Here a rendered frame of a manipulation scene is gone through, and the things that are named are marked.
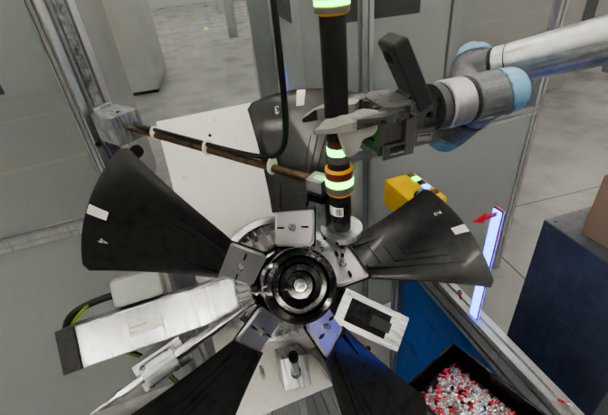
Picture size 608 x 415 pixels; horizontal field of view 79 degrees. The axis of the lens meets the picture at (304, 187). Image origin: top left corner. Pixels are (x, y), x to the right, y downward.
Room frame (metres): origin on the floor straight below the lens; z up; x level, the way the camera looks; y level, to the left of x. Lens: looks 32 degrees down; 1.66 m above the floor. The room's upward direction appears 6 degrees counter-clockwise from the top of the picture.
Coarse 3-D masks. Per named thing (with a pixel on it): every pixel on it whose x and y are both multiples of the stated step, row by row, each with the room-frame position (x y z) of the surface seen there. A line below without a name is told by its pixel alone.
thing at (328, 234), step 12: (312, 180) 0.50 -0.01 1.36; (312, 192) 0.50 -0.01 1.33; (324, 192) 0.50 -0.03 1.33; (324, 204) 0.49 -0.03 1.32; (324, 216) 0.49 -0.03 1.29; (324, 228) 0.49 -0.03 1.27; (360, 228) 0.48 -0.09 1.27; (324, 240) 0.47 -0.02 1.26; (336, 240) 0.45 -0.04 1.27; (348, 240) 0.45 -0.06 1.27
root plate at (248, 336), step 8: (256, 312) 0.40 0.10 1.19; (264, 312) 0.41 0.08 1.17; (256, 320) 0.39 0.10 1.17; (264, 320) 0.41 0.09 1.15; (272, 320) 0.42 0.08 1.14; (280, 320) 0.43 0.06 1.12; (248, 328) 0.38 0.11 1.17; (264, 328) 0.40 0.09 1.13; (272, 328) 0.42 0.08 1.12; (240, 336) 0.37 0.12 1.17; (248, 336) 0.38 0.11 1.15; (256, 336) 0.39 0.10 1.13; (264, 336) 0.40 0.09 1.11; (248, 344) 0.38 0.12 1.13; (256, 344) 0.39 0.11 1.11; (264, 344) 0.40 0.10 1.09
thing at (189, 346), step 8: (248, 304) 0.47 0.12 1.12; (240, 312) 0.46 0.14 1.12; (224, 320) 0.45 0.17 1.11; (232, 320) 0.45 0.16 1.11; (208, 328) 0.44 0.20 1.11; (216, 328) 0.44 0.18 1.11; (200, 336) 0.43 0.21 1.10; (208, 336) 0.43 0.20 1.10; (184, 344) 0.41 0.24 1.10; (192, 344) 0.41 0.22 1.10; (200, 344) 0.42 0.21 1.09; (176, 352) 0.40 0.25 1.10; (184, 352) 0.40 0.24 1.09; (192, 352) 0.41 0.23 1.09; (128, 384) 0.37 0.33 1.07; (136, 384) 0.37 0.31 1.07; (120, 392) 0.36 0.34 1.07; (128, 392) 0.36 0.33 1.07; (112, 400) 0.35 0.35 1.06
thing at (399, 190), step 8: (400, 176) 0.94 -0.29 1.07; (408, 176) 0.94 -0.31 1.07; (392, 184) 0.90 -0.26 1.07; (400, 184) 0.90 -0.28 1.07; (408, 184) 0.89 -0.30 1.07; (416, 184) 0.89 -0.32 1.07; (392, 192) 0.89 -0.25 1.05; (400, 192) 0.86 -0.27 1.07; (408, 192) 0.86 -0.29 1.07; (416, 192) 0.85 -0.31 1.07; (392, 200) 0.89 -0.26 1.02; (400, 200) 0.85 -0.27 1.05; (408, 200) 0.82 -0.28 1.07; (392, 208) 0.89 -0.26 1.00
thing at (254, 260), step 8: (232, 248) 0.47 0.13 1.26; (240, 248) 0.46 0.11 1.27; (248, 248) 0.46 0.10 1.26; (232, 256) 0.47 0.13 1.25; (240, 256) 0.46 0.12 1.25; (248, 256) 0.46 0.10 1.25; (256, 256) 0.46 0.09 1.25; (264, 256) 0.46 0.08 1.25; (224, 264) 0.47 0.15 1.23; (232, 264) 0.47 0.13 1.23; (248, 264) 0.46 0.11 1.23; (256, 264) 0.46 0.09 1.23; (224, 272) 0.47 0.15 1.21; (232, 272) 0.47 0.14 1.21; (240, 272) 0.47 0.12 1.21; (248, 272) 0.47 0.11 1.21; (256, 272) 0.46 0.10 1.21; (240, 280) 0.47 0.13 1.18; (248, 280) 0.47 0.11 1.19
